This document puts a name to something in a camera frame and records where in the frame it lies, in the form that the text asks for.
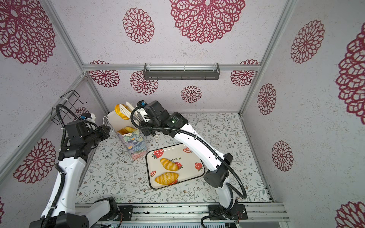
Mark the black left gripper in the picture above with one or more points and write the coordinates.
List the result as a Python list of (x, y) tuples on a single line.
[(105, 133)]

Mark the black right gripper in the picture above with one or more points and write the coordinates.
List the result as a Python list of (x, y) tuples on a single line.
[(145, 128)]

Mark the round yellow bun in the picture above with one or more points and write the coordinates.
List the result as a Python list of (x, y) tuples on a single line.
[(126, 130), (122, 111)]

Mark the cream slotted tongs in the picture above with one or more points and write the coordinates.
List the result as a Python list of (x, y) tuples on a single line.
[(135, 117)]

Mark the floral paper bag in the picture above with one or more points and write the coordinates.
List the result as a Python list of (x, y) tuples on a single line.
[(133, 142)]

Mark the striped roll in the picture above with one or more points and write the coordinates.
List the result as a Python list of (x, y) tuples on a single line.
[(169, 165)]

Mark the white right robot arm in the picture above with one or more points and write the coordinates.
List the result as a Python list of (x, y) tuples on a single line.
[(220, 175)]

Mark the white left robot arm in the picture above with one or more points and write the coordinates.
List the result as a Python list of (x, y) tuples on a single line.
[(79, 138)]

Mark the white strawberry tray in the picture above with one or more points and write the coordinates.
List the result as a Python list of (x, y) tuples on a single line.
[(190, 165)]

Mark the large oval striped loaf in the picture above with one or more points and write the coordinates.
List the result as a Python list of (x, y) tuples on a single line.
[(167, 178)]

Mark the black wire basket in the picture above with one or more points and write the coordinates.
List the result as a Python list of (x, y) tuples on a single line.
[(72, 108)]

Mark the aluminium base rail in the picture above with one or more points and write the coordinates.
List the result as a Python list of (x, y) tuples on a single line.
[(193, 215)]

